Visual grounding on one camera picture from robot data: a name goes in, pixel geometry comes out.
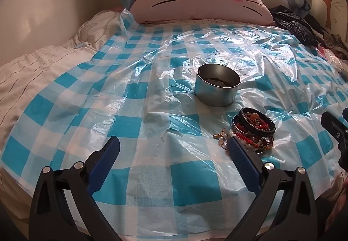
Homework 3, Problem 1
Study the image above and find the clear plastic bag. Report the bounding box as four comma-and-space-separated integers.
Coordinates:
317, 45, 348, 80

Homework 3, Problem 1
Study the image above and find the pearl and gold bracelet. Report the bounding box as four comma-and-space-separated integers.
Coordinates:
213, 128, 235, 150

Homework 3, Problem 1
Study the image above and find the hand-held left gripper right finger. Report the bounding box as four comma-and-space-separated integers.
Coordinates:
227, 137, 327, 241

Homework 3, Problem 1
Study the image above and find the white quilt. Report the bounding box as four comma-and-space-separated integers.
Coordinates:
0, 10, 128, 133

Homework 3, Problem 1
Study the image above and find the blue checked plastic sheet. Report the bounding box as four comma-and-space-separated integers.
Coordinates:
0, 8, 348, 241

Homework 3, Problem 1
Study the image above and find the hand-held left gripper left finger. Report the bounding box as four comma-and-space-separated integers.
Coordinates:
28, 136, 120, 241

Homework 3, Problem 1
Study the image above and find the round metal tin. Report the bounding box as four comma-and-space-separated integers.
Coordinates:
194, 64, 241, 107

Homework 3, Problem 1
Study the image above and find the amber bead bracelet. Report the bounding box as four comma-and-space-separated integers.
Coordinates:
251, 136, 273, 154

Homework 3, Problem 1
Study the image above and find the pile of clothes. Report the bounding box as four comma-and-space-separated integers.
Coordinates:
310, 13, 348, 57

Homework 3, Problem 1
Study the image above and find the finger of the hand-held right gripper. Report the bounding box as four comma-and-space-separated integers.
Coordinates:
321, 112, 348, 149

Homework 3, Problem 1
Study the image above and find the black braided leather bracelet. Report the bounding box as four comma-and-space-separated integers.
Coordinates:
239, 108, 276, 137

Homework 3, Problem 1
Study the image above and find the black plastic bag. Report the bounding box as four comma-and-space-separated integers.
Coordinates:
270, 5, 319, 47

